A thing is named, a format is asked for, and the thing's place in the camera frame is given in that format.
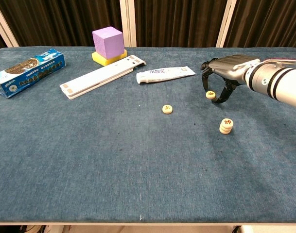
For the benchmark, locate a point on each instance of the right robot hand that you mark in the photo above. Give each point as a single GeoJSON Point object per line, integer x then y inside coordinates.
{"type": "Point", "coordinates": [231, 66]}

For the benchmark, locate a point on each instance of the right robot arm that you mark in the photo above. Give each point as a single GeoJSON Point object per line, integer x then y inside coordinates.
{"type": "Point", "coordinates": [274, 80]}

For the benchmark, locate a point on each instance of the white ointment tube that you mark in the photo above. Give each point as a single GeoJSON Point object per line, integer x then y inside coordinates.
{"type": "Point", "coordinates": [162, 74]}

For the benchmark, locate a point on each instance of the purple foam cube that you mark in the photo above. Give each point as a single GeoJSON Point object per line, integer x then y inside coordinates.
{"type": "Point", "coordinates": [107, 42]}

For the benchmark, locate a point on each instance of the yellow foam block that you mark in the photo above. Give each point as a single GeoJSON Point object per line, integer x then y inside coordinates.
{"type": "Point", "coordinates": [100, 60]}

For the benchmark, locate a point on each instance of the white folding stand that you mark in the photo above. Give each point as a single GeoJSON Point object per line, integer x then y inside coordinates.
{"type": "Point", "coordinates": [99, 76]}

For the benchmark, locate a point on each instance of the blue table cloth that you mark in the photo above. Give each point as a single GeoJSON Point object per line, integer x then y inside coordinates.
{"type": "Point", "coordinates": [113, 150]}

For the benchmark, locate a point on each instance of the blue cookie box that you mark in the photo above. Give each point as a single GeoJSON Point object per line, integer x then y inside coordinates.
{"type": "Point", "coordinates": [26, 72]}

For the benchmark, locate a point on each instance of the white frame post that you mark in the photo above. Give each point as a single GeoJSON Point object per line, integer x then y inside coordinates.
{"type": "Point", "coordinates": [4, 24]}
{"type": "Point", "coordinates": [127, 21]}
{"type": "Point", "coordinates": [226, 21]}

